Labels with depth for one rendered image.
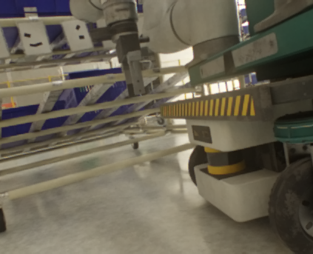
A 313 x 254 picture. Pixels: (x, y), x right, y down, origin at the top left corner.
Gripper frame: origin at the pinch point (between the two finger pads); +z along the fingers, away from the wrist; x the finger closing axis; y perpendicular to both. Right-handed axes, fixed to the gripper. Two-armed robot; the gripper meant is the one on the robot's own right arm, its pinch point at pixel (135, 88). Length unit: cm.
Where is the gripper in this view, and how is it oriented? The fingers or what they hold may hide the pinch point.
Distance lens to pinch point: 88.4
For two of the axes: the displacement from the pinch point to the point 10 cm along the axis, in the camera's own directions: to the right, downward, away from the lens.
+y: 9.6, -2.0, 1.8
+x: -1.9, -0.5, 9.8
